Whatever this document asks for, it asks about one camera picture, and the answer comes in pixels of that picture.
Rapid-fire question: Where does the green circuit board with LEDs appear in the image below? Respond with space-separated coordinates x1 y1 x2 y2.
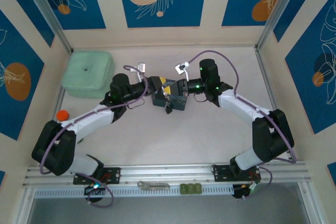
83 182 103 196
245 183 260 194

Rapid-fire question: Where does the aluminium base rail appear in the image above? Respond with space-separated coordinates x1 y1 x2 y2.
22 161 313 188

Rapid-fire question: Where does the dark blue painted tin box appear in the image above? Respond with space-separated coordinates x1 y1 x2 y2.
151 90 189 112

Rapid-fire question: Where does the orange round cap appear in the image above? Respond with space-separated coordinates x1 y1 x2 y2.
56 110 70 122

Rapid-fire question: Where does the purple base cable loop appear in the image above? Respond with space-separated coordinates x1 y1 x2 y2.
241 165 272 201
78 173 115 208

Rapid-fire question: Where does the white slotted cable duct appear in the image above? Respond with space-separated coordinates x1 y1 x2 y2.
34 184 235 199

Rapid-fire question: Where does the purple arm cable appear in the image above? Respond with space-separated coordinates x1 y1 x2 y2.
187 49 298 165
38 65 148 175

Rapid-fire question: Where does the aluminium frame post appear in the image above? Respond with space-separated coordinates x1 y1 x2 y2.
18 0 74 54
255 0 307 49

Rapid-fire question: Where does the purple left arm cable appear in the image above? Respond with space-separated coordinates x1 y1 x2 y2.
38 65 148 175

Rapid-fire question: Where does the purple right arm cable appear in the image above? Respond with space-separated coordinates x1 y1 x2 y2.
187 49 298 165

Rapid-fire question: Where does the mint green zip case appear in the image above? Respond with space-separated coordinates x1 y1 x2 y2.
61 51 114 98

